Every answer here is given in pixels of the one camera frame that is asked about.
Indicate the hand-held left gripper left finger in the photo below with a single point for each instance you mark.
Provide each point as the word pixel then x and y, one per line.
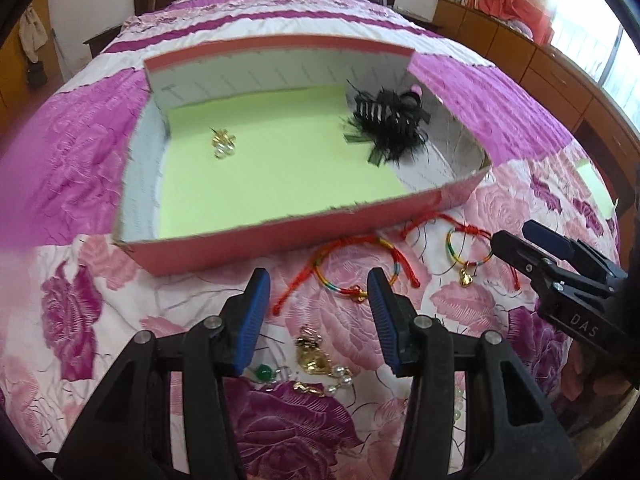
pixel 252 320

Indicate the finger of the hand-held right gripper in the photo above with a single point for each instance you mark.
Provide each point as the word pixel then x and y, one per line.
pixel 517 252
pixel 547 237

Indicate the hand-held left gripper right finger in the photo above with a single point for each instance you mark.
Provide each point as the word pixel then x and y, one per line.
pixel 382 320

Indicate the green bead earring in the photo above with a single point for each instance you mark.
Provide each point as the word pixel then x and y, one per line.
pixel 263 373

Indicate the gold leaf brooch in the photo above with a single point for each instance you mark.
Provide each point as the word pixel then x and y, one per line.
pixel 312 357

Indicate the gold pearl earring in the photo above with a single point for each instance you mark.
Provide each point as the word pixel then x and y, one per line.
pixel 332 387

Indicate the red cardboard box green lining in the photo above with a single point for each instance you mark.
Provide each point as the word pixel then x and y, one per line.
pixel 280 170

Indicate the light green paper sheet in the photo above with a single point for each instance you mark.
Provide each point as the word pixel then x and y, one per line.
pixel 595 187

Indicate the pale bead earring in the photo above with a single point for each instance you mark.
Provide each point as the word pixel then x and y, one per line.
pixel 457 405

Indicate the black feather hair clip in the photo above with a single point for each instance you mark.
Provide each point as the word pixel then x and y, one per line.
pixel 390 120

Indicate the brown wooden cabinet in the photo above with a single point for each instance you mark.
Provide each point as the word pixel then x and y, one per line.
pixel 505 40

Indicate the pink floral bedspread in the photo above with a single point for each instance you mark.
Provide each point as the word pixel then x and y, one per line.
pixel 90 170

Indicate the bright window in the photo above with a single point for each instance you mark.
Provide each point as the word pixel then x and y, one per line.
pixel 590 15

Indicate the red pink cloth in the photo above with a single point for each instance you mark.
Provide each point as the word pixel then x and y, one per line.
pixel 515 2

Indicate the dark wooden nightstand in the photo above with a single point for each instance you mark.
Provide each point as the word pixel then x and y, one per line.
pixel 102 40

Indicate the hanging pale garment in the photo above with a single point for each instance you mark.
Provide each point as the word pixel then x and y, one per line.
pixel 32 32

